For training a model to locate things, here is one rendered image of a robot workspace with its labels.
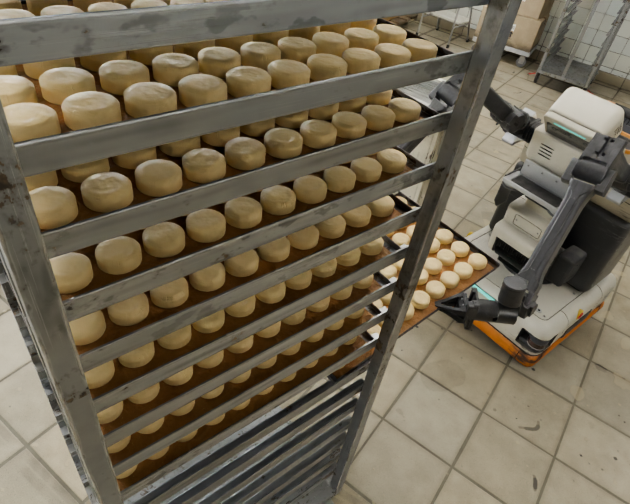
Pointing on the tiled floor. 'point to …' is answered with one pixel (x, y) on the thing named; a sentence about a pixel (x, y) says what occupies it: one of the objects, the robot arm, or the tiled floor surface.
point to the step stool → (450, 21)
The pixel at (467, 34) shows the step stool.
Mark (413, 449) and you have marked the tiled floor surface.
